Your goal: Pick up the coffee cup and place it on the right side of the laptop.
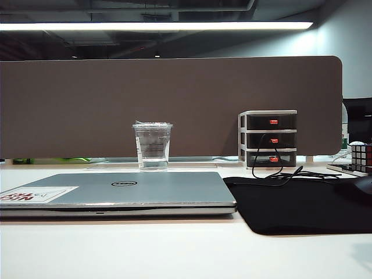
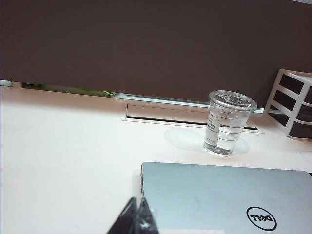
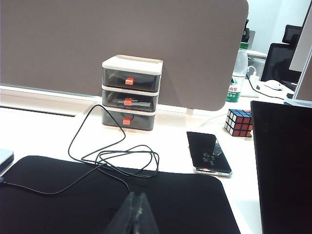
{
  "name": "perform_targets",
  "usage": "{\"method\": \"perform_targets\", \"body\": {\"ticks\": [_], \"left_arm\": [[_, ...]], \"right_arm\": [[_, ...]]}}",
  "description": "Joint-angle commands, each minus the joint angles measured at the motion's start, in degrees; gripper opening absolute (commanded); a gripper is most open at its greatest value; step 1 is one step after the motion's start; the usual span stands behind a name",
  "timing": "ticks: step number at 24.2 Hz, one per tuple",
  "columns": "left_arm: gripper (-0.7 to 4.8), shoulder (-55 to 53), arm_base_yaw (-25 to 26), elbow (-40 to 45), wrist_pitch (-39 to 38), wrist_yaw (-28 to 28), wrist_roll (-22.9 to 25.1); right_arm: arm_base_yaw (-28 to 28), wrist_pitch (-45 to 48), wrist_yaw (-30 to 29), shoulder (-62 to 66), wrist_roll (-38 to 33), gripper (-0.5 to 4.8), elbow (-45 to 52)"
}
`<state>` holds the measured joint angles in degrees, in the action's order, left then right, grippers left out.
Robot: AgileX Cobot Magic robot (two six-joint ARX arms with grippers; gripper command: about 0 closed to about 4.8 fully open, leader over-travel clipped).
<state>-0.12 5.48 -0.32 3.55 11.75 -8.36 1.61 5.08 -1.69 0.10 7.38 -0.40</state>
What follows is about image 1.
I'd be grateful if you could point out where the black mouse pad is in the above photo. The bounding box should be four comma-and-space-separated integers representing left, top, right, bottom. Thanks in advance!
222, 175, 372, 236

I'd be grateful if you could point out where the black Rubik's cube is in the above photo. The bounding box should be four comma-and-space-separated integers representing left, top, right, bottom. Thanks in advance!
350, 142, 372, 173

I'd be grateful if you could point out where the thin black mouse cable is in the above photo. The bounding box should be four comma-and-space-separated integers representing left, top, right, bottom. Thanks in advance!
251, 133, 342, 187

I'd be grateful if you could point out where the black Lenovo mouse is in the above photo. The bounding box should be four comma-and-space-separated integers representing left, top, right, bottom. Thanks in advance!
334, 174, 372, 204

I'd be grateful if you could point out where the flat silver keyboard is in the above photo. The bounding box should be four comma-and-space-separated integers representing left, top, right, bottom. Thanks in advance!
325, 163, 372, 177

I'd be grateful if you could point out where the silver Dell laptop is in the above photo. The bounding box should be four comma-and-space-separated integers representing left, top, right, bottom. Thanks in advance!
0, 171, 238, 218

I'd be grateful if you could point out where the clear plastic coffee cup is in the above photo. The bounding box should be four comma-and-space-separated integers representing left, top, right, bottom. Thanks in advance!
131, 119, 174, 172

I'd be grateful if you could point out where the white desk cable slot cover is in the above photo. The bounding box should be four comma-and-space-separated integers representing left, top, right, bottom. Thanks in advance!
86, 162, 220, 170

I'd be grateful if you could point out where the long ceiling light strip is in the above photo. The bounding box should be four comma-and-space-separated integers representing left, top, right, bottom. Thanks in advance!
0, 22, 316, 31

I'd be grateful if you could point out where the bright green object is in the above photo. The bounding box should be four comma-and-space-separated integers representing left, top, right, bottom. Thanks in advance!
56, 156, 91, 163

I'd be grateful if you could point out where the white red laptop sticker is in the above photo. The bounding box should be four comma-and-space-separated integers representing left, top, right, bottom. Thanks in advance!
0, 185, 80, 203

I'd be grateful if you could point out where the white drawer organizer frame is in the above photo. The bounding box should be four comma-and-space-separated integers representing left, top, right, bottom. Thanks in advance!
237, 109, 298, 170

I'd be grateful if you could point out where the brown desk partition panel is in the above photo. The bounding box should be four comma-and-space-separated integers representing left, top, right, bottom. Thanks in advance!
0, 55, 344, 159

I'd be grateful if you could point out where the white bottle with green label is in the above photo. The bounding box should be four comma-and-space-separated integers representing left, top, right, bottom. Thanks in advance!
340, 103, 350, 152

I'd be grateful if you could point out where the dark drawer with red handle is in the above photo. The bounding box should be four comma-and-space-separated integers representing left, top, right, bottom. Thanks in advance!
246, 113, 297, 131
246, 151, 296, 168
246, 133, 297, 149

